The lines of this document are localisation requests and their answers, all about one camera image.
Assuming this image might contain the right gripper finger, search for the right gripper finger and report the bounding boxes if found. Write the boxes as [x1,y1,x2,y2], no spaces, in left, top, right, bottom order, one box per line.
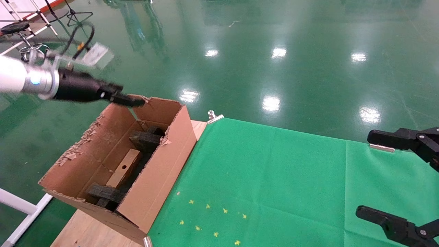
[366,128,439,172]
[355,206,439,247]

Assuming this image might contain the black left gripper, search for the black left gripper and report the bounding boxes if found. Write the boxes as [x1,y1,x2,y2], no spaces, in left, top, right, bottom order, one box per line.
[54,68,144,107]

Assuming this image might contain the small taped cardboard box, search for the small taped cardboard box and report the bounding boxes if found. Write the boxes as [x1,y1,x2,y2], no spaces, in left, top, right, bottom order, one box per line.
[106,149,143,188]

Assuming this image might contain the large open cardboard carton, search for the large open cardboard carton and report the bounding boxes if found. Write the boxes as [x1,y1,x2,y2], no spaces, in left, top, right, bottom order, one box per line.
[38,96,199,246]

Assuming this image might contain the black foam block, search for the black foam block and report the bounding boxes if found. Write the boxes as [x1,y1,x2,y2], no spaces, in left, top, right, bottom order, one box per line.
[129,126,166,153]
[86,183,127,210]

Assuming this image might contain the green table cloth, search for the green table cloth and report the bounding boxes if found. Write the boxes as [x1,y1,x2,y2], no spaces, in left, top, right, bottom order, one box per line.
[147,118,439,247]

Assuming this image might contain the black tripod stand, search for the black tripod stand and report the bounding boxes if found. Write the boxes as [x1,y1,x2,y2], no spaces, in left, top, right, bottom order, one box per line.
[64,0,94,27]

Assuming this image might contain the black round stool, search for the black round stool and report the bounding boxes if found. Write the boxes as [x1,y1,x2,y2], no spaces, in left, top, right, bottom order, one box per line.
[1,22,52,66]

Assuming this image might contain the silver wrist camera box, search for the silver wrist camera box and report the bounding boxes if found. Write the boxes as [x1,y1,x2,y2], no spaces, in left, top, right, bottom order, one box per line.
[51,42,114,69]

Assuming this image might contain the white tube frame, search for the white tube frame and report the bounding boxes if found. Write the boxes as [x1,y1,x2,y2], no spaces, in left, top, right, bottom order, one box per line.
[0,0,59,57]

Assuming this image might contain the white table leg frame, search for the white table leg frame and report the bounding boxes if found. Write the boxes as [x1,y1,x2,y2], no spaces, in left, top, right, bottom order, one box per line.
[0,189,52,247]

